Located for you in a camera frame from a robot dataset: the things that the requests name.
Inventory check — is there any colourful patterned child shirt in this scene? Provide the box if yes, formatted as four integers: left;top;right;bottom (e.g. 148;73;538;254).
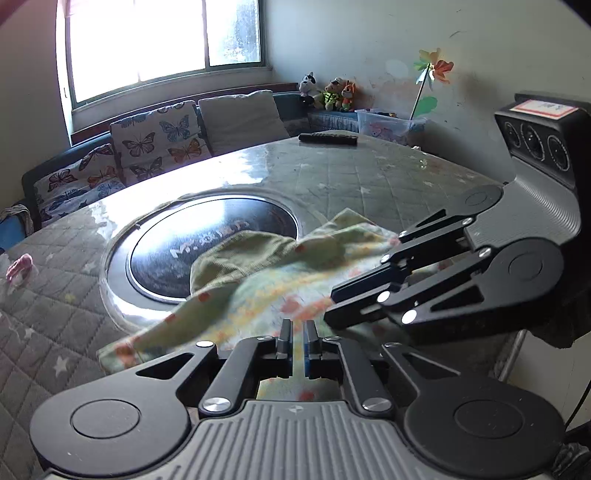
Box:
98;208;402;402

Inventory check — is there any clear plastic storage box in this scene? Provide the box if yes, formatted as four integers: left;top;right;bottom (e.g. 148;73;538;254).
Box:
356;110;427;147

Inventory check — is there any colourful paper pinwheel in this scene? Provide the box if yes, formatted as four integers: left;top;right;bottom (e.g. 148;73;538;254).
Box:
409;47;455;120

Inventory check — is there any black round induction cooktop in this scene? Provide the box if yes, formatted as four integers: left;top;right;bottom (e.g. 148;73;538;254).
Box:
106;191;301;310

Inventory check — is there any black remote control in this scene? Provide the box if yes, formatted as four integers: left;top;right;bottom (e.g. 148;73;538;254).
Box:
297;132;358;147

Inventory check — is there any orange plush toy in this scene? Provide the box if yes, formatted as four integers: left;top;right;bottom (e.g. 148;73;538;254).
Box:
341;81;356;112

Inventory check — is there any green brown plush toy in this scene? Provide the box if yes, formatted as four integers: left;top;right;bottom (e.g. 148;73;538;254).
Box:
322;77;346;111

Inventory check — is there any small pink wrapper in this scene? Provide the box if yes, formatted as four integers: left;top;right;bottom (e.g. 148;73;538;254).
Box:
5;253;34;284

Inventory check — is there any blue sofa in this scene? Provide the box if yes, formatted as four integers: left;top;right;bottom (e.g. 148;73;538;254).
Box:
22;90;310;229

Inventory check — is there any black white plush toy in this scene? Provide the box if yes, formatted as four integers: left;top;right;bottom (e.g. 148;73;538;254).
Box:
298;72;325;110

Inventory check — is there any blue folded cloth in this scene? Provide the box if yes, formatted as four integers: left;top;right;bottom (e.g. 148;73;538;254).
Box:
0;203;35;253

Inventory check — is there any plain white cushion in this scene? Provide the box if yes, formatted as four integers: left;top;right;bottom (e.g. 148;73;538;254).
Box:
198;90;290;155

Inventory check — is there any butterfly print cushion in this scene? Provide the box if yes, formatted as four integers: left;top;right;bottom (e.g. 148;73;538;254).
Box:
33;144;125;227
109;100;211;186

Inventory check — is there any window with metal frame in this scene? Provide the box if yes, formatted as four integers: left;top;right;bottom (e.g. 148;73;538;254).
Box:
62;0;264;108

